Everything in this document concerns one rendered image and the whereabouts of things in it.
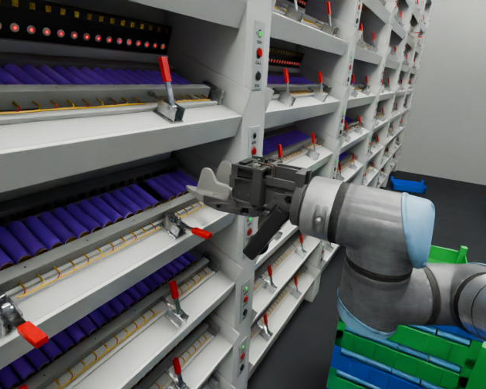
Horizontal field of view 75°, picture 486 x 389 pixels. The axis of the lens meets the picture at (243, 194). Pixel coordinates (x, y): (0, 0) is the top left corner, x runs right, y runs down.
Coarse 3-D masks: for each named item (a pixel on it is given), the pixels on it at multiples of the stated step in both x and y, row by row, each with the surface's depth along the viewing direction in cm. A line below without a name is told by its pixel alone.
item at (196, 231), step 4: (180, 220) 55; (176, 224) 55; (180, 224) 55; (184, 228) 54; (188, 228) 54; (192, 228) 53; (196, 228) 54; (200, 228) 54; (192, 232) 53; (196, 232) 53; (200, 232) 52; (204, 232) 52; (208, 232) 53; (200, 236) 53; (204, 236) 52; (208, 236) 52
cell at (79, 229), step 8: (56, 208) 49; (64, 208) 49; (56, 216) 48; (64, 216) 48; (72, 216) 48; (64, 224) 48; (72, 224) 47; (80, 224) 48; (72, 232) 47; (80, 232) 47
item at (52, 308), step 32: (192, 160) 73; (32, 192) 49; (192, 224) 60; (224, 224) 69; (32, 256) 43; (96, 256) 46; (128, 256) 48; (160, 256) 52; (32, 288) 39; (64, 288) 41; (96, 288) 42; (128, 288) 49; (32, 320) 36; (64, 320) 40; (0, 352) 34
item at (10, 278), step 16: (160, 208) 57; (176, 208) 59; (128, 224) 51; (144, 224) 54; (80, 240) 45; (96, 240) 46; (112, 240) 49; (48, 256) 41; (64, 256) 42; (80, 256) 45; (0, 272) 37; (16, 272) 38; (32, 272) 39; (0, 288) 36
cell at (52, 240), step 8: (32, 216) 46; (24, 224) 45; (32, 224) 45; (40, 224) 45; (32, 232) 45; (40, 232) 44; (48, 232) 44; (40, 240) 44; (48, 240) 44; (56, 240) 44; (48, 248) 43
